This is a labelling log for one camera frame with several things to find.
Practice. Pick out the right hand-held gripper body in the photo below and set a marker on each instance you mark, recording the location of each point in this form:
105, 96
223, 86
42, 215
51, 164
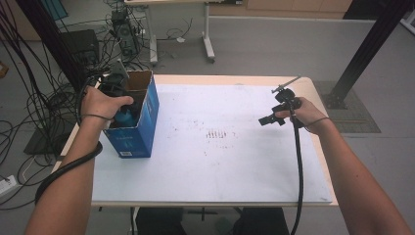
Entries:
286, 98

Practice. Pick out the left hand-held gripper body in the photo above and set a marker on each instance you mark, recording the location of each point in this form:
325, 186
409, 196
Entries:
115, 83

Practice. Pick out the blue cardboard box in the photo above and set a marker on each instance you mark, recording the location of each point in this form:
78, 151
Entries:
143, 130

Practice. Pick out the person's left hand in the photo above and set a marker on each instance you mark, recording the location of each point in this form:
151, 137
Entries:
101, 106

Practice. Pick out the person's right hand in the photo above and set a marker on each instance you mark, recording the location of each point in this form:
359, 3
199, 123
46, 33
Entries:
308, 114

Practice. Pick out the black wrist band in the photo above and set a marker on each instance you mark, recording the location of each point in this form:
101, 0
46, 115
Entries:
94, 116
318, 121

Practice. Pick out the black equipment box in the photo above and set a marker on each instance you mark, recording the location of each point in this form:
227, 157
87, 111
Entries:
80, 45

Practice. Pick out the computer tower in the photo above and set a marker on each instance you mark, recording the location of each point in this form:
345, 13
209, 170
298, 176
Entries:
125, 32

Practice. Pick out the grey floor plate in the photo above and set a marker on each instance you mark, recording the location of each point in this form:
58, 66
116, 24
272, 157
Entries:
359, 117

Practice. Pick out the wooden cabinet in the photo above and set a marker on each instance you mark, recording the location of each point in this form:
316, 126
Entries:
280, 8

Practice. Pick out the person's legs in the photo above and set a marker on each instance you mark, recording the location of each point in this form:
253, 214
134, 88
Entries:
160, 222

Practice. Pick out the white power strip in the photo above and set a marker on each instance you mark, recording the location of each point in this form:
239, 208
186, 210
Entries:
7, 185

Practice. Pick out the black floor base plate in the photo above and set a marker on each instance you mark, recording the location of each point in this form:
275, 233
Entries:
42, 143

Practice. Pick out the slanted black metal post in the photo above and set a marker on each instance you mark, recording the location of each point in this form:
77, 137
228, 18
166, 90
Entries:
365, 52

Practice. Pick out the white desk frame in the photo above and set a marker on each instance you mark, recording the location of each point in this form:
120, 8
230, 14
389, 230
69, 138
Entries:
207, 39

